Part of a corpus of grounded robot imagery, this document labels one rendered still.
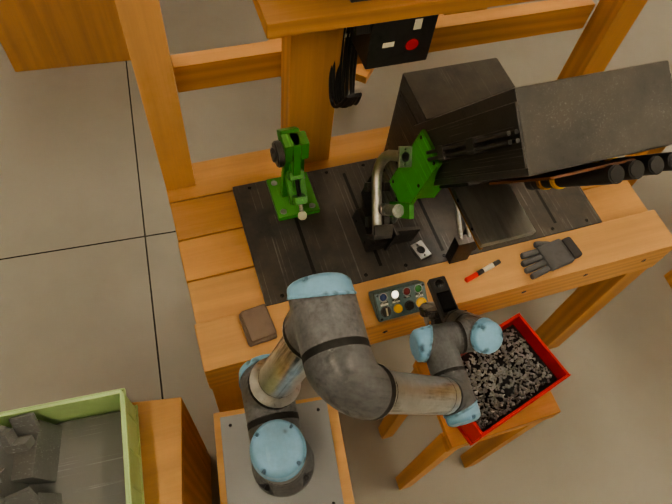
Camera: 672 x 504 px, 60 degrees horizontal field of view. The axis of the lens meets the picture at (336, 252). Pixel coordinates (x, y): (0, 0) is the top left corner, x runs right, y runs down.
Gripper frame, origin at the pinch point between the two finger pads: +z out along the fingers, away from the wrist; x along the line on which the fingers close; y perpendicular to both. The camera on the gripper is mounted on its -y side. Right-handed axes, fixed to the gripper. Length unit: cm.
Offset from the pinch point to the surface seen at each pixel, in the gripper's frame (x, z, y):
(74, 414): -94, 6, 6
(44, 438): -100, 0, 8
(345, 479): -34, -12, 35
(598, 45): 79, 15, -63
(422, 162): 4.0, -6.8, -37.8
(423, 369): -2.3, 4.6, 19.6
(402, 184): 1.2, 2.8, -33.1
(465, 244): 16.2, 2.5, -12.9
